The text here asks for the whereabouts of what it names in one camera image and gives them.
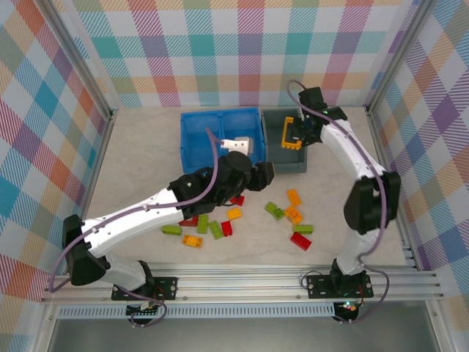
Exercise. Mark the orange lego brick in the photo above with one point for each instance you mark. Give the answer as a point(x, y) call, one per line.
point(192, 241)
point(294, 197)
point(234, 213)
point(293, 215)

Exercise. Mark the green two-by-two lego brick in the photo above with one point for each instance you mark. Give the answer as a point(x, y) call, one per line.
point(270, 207)
point(279, 214)

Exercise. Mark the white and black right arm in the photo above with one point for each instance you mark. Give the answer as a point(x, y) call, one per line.
point(351, 150)

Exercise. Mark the gray plastic bin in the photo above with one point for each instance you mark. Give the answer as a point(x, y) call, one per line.
point(278, 157)

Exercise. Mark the blue two-compartment plastic bin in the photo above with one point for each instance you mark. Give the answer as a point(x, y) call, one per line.
point(199, 146)

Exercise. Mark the small controller board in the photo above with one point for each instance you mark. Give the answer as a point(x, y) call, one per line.
point(143, 312)
point(348, 306)

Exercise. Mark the aluminum frame post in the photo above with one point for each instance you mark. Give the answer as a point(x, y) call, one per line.
point(399, 55)
point(80, 62)

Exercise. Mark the aluminum front mounting rail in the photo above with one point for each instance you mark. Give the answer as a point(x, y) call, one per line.
point(238, 282)

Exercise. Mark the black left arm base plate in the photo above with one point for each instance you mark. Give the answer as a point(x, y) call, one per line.
point(166, 287)

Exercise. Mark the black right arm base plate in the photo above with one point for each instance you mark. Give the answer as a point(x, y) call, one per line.
point(318, 286)

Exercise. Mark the aluminum table side rail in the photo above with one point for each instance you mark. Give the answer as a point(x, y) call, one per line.
point(91, 185)

